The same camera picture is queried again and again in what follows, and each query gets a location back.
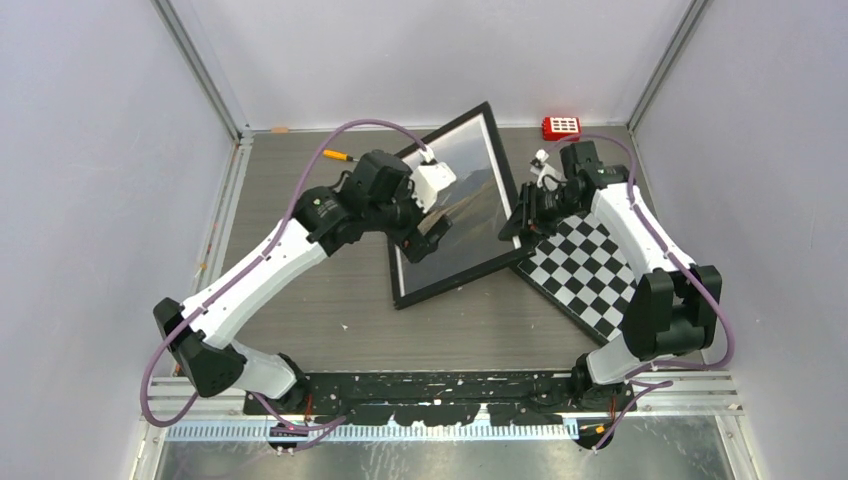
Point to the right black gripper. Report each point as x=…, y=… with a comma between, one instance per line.
x=528, y=219

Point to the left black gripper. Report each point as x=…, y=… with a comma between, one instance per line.
x=414, y=243

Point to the black picture frame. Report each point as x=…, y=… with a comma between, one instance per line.
x=478, y=204

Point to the orange handled screwdriver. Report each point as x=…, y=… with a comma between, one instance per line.
x=339, y=156

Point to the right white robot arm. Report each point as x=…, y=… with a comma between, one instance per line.
x=674, y=309

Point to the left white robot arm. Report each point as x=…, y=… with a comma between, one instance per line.
x=382, y=193

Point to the black white checkerboard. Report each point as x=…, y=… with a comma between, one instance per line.
x=583, y=273

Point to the red toy brick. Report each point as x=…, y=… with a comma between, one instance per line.
x=555, y=128

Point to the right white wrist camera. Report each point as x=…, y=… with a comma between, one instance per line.
x=547, y=177

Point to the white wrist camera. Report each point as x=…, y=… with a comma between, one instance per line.
x=547, y=177
x=428, y=181

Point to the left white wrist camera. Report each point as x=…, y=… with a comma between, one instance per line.
x=428, y=181

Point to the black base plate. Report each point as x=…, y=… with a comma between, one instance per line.
x=507, y=398

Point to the aluminium rail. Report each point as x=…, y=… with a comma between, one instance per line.
x=658, y=394

